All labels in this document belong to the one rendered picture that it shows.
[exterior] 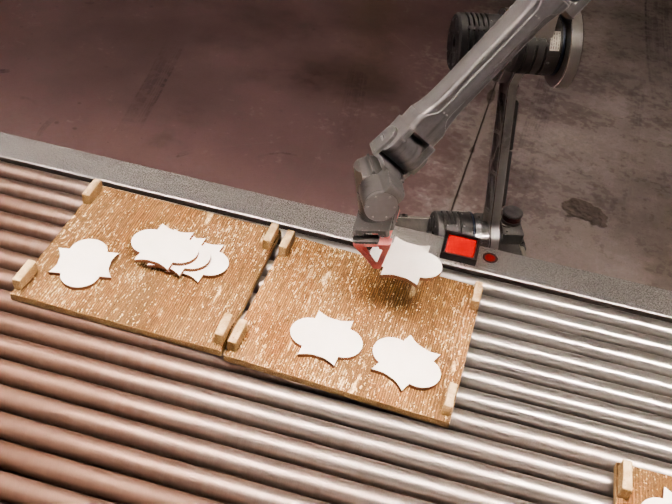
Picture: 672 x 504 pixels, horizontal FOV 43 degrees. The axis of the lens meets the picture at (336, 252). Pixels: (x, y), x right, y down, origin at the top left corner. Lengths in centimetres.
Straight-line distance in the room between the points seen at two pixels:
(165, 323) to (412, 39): 318
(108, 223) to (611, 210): 236
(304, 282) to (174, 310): 26
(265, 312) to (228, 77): 256
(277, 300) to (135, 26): 300
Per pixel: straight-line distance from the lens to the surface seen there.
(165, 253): 168
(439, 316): 165
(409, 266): 157
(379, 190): 139
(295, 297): 164
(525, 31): 144
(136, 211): 182
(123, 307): 162
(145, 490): 140
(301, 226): 182
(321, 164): 355
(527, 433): 153
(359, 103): 396
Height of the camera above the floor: 210
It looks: 42 degrees down
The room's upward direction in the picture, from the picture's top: 7 degrees clockwise
